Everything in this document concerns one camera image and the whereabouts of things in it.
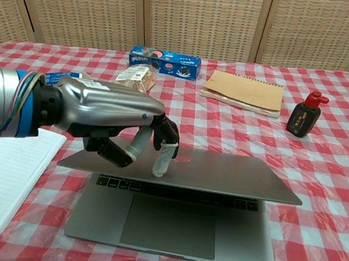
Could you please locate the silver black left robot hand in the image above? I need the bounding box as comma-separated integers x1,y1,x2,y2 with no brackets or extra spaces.
33,73,187,180

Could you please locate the silver laptop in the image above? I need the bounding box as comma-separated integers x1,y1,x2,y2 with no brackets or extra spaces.
46,132,308,261

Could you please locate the red white checkered tablecloth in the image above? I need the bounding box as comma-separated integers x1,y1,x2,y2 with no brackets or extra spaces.
0,32,349,261

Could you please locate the clear wrapped bread snack packet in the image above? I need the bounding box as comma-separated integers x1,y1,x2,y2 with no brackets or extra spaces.
114,62,159,95

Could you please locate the open blue pink Oreo box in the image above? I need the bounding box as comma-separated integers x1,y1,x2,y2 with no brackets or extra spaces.
42,69,95,92

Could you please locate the brown cover spiral notebook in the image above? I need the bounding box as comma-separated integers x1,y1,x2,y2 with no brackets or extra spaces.
196,67,287,120

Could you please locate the black ink bottle red cap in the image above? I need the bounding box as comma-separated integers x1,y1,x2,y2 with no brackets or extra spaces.
285,88,331,141

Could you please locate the coloured wrist wire bundle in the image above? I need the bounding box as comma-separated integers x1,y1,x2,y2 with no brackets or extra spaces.
0,68,45,138

